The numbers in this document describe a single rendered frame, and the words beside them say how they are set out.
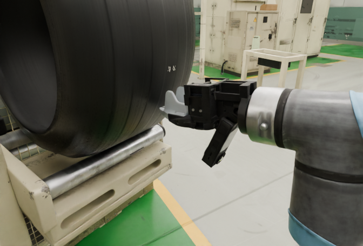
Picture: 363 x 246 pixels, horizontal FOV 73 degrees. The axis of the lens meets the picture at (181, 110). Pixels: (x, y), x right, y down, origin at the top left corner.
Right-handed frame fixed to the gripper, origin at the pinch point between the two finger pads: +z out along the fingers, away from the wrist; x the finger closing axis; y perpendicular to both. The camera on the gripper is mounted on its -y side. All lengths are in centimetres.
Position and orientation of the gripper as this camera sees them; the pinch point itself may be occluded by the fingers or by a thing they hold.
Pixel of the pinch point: (165, 111)
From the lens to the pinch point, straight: 52.7
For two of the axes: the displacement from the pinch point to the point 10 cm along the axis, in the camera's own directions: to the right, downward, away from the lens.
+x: -6.2, 2.9, -7.3
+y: -1.0, -9.5, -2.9
